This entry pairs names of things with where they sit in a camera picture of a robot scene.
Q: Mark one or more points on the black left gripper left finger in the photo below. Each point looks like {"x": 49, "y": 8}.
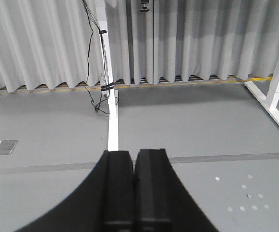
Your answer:
{"x": 103, "y": 202}

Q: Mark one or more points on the metal floor plate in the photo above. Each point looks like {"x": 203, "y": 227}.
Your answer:
{"x": 7, "y": 146}

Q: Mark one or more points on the white curtain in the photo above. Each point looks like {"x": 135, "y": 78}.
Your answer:
{"x": 49, "y": 42}

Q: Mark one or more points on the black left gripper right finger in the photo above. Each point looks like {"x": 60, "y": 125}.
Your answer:
{"x": 162, "y": 203}

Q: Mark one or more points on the white stand pole with base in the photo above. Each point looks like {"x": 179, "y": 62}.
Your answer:
{"x": 113, "y": 137}

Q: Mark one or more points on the black clamp mount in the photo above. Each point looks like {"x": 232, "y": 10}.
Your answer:
{"x": 144, "y": 5}

